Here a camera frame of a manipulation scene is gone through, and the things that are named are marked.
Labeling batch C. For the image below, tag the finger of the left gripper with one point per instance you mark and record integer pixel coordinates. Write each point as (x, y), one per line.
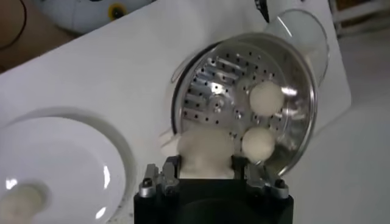
(262, 9)

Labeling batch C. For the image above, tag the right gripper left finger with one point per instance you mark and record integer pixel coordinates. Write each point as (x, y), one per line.
(161, 179)

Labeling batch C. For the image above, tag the white side table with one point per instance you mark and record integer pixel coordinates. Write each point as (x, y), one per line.
(356, 10)

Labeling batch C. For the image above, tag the round glass pot lid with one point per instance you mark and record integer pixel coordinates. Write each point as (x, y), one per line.
(307, 39)

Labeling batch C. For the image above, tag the white steamed baozi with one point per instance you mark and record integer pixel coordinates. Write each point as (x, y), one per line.
(207, 152)
(257, 145)
(266, 98)
(21, 204)

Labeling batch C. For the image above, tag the white robot base body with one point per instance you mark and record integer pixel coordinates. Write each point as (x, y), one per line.
(85, 13)

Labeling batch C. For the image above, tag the large white plate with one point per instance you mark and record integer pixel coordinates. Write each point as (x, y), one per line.
(67, 158)

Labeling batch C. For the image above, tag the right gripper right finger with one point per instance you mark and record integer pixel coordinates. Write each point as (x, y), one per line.
(262, 181)

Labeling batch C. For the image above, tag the perforated steel steamer basket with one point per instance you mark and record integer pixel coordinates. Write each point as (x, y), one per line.
(219, 91)

